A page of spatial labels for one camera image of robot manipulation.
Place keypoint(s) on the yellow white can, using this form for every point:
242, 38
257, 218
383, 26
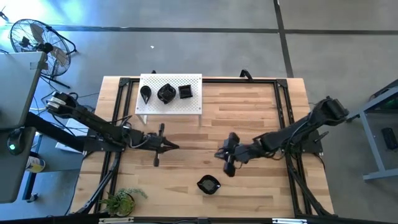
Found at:
35, 165

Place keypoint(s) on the potted green plant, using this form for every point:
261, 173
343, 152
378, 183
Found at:
121, 203

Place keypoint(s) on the grey equipment cart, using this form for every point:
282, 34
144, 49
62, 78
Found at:
15, 87

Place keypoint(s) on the black handheld device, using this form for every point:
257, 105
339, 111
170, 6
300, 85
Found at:
389, 138

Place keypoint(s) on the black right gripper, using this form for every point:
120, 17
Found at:
237, 154

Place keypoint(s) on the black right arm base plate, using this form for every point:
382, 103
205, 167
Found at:
314, 146

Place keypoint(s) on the black device green light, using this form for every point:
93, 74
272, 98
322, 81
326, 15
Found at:
14, 143

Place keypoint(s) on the white paper sheet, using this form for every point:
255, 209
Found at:
66, 147

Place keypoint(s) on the silver metal bracket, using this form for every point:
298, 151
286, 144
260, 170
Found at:
289, 221
116, 220

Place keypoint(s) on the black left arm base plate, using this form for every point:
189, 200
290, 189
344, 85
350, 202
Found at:
96, 147

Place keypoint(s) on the black clamp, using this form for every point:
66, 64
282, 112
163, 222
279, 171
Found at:
247, 74

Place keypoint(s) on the black diagonal support beam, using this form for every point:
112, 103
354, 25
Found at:
46, 127

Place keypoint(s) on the black leaf-shaped mini plate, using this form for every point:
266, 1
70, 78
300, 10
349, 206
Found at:
167, 93
208, 184

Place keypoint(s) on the white perforated metal shelf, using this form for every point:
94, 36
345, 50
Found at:
177, 107

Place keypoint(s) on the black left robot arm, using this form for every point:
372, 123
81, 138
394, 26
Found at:
93, 123

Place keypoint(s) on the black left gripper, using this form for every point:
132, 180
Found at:
149, 141

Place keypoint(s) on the grey metal side table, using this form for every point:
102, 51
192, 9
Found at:
371, 146

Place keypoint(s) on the black square mini plate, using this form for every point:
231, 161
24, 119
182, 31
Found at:
185, 92

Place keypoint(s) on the black teardrop mini plate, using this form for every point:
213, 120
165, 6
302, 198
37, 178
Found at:
145, 92

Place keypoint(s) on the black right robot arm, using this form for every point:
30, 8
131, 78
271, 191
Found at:
289, 137

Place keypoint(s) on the black floor fan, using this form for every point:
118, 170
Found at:
46, 48

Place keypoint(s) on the black aluminium table frame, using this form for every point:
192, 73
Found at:
236, 81

